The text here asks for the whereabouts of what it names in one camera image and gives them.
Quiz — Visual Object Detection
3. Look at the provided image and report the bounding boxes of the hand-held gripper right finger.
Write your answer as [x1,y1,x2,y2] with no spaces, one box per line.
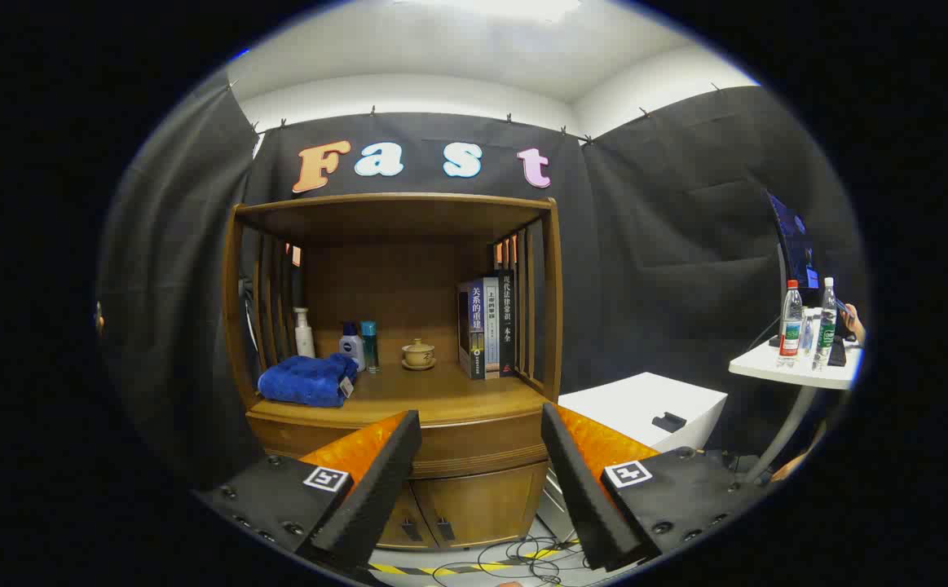
[540,402,768,572]

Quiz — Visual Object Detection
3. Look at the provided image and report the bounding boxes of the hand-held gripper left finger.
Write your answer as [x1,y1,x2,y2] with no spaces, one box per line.
[196,410,423,572]

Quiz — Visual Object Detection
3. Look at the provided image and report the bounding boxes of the wooden drawer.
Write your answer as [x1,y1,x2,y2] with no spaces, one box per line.
[247,408,554,480]

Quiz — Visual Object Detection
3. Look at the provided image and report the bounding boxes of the wooden countertop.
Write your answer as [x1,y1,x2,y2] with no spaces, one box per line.
[247,363,552,426]

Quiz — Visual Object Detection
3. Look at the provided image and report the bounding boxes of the wooden cabinet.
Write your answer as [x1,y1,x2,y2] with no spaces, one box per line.
[221,193,564,551]

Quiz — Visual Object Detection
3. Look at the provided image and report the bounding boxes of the yellow black floor tape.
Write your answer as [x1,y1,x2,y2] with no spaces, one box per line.
[369,546,580,576]

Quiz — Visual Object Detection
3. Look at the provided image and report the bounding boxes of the white box unit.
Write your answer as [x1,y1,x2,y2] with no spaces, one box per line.
[558,373,729,453]

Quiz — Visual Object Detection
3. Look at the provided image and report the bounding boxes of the blue towel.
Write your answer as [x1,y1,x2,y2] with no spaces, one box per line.
[258,353,359,408]

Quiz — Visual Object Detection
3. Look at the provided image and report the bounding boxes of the beige lidded teacup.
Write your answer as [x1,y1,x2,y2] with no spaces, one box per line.
[401,338,438,372]

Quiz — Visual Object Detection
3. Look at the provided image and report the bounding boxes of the white bottle with blue cap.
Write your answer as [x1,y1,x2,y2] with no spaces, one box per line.
[338,322,366,372]

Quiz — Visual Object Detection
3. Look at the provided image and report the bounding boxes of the teal clear bottle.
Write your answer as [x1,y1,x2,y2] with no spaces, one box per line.
[359,320,381,374]

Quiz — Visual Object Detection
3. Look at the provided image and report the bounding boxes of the white pump bottle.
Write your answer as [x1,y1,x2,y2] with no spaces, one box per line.
[293,307,316,360]

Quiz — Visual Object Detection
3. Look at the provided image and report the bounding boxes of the book with black spine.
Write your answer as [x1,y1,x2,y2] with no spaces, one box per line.
[494,271,517,377]

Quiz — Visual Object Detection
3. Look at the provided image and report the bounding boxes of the book with pale grey spine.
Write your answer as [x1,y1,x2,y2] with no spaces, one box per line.
[483,277,500,380]

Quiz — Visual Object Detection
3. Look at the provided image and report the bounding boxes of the book with blue white spine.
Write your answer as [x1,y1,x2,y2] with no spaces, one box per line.
[457,280,487,380]

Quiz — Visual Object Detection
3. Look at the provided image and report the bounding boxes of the white round table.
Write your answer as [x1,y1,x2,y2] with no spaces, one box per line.
[728,334,864,486]

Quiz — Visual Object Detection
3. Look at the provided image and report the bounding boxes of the black backdrop cloth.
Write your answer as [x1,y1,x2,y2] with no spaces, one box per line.
[97,77,870,490]

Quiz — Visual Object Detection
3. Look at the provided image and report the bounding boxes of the water bottle with red label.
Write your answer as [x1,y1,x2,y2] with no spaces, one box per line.
[779,280,804,368]

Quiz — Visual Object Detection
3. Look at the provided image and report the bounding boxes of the water bottle with green label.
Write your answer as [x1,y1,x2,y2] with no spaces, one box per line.
[814,277,839,372]

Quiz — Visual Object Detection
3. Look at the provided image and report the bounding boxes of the dark computer monitor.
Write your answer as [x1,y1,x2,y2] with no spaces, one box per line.
[765,189,821,290]

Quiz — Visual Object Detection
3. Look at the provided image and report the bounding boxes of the black floor cables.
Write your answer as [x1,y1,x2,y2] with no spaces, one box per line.
[433,534,597,586]

